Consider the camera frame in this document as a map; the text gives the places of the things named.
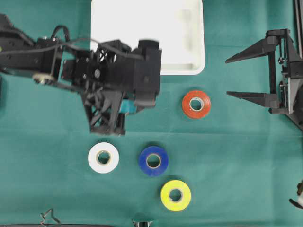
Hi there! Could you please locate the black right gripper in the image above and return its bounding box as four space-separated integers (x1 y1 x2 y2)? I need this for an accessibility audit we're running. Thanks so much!
225 29 303 114

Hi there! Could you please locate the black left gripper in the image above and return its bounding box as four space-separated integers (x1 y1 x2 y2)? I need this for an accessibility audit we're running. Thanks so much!
62 40 137 136

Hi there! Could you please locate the teal green tape roll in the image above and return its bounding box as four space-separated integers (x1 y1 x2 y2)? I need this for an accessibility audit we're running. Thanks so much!
119 99 137 114

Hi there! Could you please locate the red tape roll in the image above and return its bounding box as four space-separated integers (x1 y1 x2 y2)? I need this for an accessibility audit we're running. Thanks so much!
182 90 211 119

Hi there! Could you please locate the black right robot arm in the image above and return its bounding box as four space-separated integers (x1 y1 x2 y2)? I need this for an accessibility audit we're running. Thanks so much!
225 0 303 129

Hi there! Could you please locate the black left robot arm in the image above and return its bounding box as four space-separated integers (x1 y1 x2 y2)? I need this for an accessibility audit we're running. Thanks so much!
0 14 131 136

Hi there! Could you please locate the white tape roll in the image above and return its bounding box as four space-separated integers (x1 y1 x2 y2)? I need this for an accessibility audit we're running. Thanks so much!
88 142 119 174

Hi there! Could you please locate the blue tape roll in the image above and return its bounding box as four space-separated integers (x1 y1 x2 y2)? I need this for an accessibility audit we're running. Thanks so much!
139 146 169 177

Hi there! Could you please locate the white plastic case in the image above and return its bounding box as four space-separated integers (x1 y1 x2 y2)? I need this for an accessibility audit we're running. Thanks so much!
90 0 205 75

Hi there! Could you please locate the yellow tape roll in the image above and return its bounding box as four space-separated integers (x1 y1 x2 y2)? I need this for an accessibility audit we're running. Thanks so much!
160 180 191 212

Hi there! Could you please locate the green table cloth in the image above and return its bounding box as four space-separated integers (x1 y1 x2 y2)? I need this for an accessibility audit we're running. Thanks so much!
0 0 303 227

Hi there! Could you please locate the white black object right edge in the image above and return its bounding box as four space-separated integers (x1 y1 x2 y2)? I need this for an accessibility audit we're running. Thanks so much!
289 181 303 209

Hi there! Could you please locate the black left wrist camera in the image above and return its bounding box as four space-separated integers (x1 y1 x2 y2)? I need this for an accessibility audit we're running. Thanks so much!
134 40 162 109

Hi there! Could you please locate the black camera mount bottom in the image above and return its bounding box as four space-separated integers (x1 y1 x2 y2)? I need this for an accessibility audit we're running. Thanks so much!
132 218 154 227

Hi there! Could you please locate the metal wire clip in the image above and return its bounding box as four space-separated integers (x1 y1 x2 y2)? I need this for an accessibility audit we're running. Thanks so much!
39 208 61 225

